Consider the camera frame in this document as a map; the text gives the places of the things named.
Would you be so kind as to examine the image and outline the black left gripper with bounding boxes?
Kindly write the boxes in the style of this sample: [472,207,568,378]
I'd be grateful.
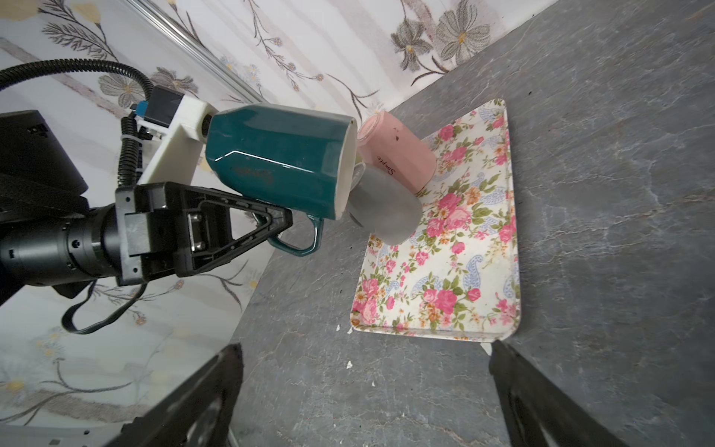
[115,183,293,285]

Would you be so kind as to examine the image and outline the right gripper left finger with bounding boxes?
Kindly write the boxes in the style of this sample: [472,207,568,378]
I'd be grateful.
[107,344,244,446]

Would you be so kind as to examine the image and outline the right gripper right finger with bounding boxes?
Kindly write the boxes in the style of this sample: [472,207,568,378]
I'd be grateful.
[489,341,625,446]

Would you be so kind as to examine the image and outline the dark green mug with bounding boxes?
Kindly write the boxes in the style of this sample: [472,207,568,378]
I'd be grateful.
[205,104,358,256]

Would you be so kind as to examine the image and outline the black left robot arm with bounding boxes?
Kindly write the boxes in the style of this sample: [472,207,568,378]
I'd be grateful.
[1,59,293,335]

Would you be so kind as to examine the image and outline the grey mug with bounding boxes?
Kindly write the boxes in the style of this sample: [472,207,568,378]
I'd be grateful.
[347,162,423,246]

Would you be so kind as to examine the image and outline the pink mug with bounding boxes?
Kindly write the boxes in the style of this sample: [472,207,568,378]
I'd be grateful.
[357,112,437,195]

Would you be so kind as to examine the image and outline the floral serving tray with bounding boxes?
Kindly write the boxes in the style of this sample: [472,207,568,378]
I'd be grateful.
[350,99,521,343]

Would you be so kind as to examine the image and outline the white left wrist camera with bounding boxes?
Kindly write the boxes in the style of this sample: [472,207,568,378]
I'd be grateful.
[136,86,218,186]

